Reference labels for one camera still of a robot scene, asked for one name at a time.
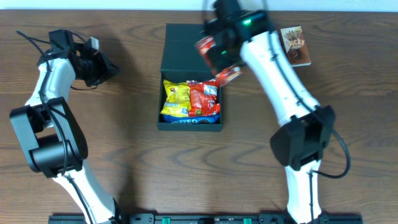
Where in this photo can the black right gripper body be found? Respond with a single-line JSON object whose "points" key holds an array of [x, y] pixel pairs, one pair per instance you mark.
{"points": [[212, 54]]}

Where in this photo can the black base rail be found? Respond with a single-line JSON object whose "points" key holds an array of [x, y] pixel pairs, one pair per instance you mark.
{"points": [[263, 218]]}

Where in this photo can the red snack bag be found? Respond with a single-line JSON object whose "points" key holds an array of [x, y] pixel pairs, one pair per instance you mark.
{"points": [[204, 98]]}

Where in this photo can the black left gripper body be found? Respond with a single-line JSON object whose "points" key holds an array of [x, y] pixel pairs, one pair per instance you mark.
{"points": [[101, 66]]}

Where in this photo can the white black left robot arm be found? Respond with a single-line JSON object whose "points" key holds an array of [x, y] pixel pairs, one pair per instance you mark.
{"points": [[50, 137]]}

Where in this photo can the blue Oreo packet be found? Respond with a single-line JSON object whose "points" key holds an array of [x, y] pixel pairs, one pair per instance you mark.
{"points": [[191, 120]]}

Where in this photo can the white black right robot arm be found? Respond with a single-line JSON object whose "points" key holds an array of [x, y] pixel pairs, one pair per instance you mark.
{"points": [[237, 37]]}

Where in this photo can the dark green box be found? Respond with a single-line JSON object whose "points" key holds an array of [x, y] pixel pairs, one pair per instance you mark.
{"points": [[181, 61]]}

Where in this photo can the yellow snack bag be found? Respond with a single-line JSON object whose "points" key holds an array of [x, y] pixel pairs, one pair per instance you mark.
{"points": [[177, 102]]}

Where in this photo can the red Hello Panda box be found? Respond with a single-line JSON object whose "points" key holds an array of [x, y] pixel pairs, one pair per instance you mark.
{"points": [[227, 74]]}

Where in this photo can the brown Pocky box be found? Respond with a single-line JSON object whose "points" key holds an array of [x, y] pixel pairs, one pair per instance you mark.
{"points": [[295, 46]]}

